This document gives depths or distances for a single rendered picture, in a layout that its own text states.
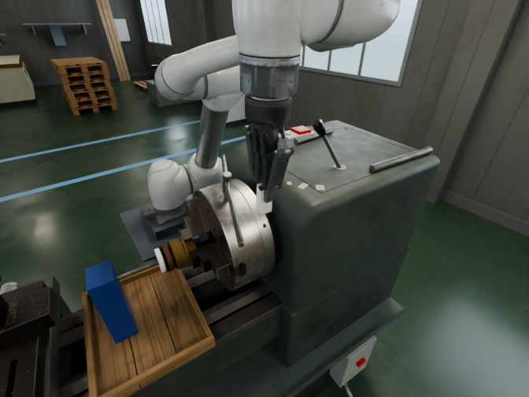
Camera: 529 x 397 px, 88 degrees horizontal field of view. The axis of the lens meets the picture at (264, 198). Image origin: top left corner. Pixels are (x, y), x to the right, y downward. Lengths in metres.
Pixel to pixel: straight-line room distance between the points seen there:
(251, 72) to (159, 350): 0.73
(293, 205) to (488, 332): 1.86
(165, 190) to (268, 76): 1.01
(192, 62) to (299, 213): 0.43
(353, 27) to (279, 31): 0.13
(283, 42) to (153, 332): 0.80
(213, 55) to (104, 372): 0.81
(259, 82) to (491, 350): 2.11
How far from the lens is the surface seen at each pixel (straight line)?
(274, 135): 0.44
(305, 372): 1.20
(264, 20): 0.40
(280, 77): 0.41
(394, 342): 2.02
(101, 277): 0.79
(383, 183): 0.84
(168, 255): 0.78
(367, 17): 0.50
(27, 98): 8.60
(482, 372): 2.16
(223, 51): 0.66
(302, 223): 0.67
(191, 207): 0.80
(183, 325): 0.91
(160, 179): 1.33
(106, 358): 0.93
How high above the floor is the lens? 1.63
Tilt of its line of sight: 33 degrees down
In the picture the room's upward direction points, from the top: straight up
